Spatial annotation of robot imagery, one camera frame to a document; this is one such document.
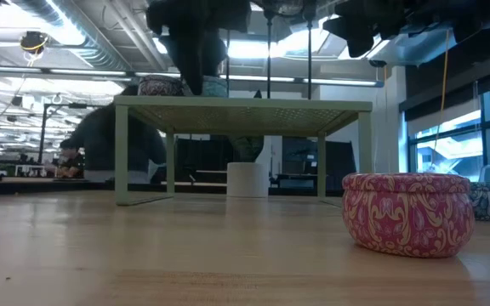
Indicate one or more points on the black aluminium table frame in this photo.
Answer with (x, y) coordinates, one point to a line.
(36, 189)

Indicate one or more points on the black room partition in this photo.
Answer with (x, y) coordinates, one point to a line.
(338, 161)

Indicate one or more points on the green perforated metal shelf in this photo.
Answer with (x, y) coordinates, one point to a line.
(245, 104)

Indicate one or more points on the pink patterned round tin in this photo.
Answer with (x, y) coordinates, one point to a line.
(406, 217)

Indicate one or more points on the long linear ceiling light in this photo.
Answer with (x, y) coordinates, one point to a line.
(253, 78)

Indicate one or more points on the person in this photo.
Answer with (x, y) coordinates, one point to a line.
(113, 140)
(71, 159)

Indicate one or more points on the black metal rack frame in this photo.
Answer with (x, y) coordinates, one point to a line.
(75, 106)

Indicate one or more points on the green plant in white pot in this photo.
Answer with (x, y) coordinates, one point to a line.
(248, 180)

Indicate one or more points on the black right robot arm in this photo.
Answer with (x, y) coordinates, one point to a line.
(483, 17)

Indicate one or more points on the teal patterned round tin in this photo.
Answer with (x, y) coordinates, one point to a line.
(217, 87)

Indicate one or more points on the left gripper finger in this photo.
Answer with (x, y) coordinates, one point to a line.
(189, 59)
(216, 53)

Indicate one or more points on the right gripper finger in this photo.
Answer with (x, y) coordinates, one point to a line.
(353, 36)
(391, 27)

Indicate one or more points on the purple patterned round tin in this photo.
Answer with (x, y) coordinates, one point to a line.
(160, 86)

